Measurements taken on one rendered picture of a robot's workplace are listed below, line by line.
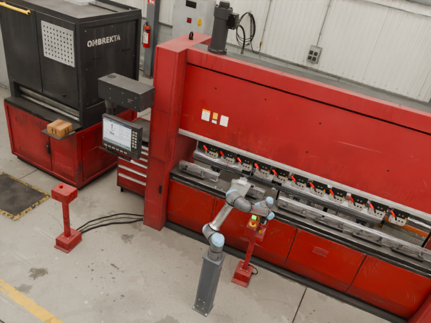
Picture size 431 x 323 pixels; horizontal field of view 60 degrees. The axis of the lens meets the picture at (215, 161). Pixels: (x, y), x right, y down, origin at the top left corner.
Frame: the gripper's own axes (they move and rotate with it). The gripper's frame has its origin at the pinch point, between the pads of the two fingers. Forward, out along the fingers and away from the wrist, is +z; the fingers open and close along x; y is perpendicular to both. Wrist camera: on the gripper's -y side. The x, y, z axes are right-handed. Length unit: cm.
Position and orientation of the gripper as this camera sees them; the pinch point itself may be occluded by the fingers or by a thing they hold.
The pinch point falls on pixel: (262, 224)
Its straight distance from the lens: 392.8
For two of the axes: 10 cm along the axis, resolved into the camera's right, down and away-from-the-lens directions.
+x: -9.2, -3.2, 2.2
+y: 3.6, -5.3, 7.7
